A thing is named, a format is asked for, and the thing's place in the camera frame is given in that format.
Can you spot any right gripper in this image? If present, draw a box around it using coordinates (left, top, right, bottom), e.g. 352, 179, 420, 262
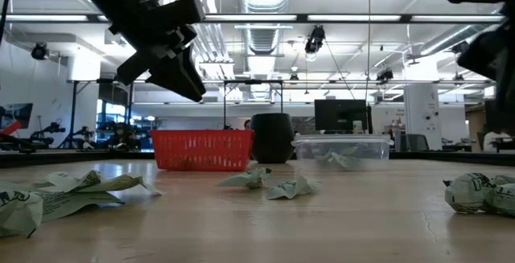
456, 16, 515, 113

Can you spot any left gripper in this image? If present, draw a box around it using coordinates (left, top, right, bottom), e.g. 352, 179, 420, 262
107, 0, 208, 103

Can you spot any green white wrapper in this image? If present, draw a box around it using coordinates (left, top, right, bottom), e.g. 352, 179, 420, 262
218, 166, 273, 191
443, 172, 498, 215
78, 172, 164, 196
315, 150, 359, 170
266, 175, 322, 201
484, 174, 515, 218
0, 190, 44, 239
30, 169, 126, 223

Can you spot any red plastic mesh basket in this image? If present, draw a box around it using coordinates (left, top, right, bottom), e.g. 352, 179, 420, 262
150, 129, 256, 172

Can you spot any grey office chair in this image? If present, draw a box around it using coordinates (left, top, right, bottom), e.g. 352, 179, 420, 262
406, 134, 430, 151

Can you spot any dark cup with green interior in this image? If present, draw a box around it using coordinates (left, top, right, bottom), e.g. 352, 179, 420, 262
249, 112, 296, 165

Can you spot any clear plastic container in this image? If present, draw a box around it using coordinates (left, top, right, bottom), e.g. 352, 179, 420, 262
291, 134, 394, 171

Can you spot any black computer monitor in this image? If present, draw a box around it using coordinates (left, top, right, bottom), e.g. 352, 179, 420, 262
314, 99, 373, 134

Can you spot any black background rig frame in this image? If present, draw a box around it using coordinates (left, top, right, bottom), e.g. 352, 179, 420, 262
223, 79, 285, 130

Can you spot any black ceiling camera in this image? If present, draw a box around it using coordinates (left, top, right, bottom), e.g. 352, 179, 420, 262
31, 42, 49, 61

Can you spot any black metal table frame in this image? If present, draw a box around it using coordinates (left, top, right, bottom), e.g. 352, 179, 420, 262
0, 149, 515, 170

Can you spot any black overhead camera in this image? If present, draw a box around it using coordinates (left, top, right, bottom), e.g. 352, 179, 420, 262
304, 24, 326, 55

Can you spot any black hanging cable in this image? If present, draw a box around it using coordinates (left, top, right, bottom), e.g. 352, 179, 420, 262
0, 0, 18, 45

